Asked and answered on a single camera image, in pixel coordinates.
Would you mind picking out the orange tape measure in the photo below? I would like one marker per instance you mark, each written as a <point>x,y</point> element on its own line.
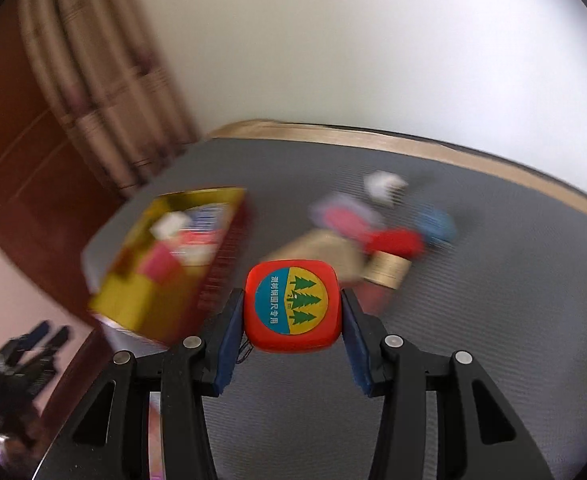
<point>293,305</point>

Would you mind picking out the blue item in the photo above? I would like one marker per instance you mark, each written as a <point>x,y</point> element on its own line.
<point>436,225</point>

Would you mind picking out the clear plastic case red card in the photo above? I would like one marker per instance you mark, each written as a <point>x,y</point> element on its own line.
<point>346,217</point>

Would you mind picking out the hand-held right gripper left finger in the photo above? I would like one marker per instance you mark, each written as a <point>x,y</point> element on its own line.
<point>228,345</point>

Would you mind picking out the gold cylinder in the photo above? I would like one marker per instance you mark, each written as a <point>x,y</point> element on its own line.
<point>386,267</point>

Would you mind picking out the pink block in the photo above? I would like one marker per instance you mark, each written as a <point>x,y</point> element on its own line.
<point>161,265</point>

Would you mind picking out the beige curtain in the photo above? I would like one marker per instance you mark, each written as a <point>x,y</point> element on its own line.
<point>98,85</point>

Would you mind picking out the brown wooden door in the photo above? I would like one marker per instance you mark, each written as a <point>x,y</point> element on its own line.
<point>23,160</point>

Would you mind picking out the red and gold box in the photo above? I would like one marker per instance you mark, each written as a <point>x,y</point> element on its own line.
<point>133,300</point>

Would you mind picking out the beige item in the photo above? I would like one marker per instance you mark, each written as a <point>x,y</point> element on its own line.
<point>323,255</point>

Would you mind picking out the blue and red carton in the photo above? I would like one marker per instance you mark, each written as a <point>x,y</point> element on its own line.
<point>203,240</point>

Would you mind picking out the red item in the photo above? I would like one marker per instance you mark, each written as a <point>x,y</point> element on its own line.
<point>396,242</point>

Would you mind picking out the white box with striped side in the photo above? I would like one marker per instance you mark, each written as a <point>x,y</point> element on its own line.
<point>383,185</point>

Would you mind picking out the small white block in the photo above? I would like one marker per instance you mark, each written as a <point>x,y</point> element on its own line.
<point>168,225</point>

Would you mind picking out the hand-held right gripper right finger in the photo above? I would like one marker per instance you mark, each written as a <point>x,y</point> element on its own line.
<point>356,345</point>

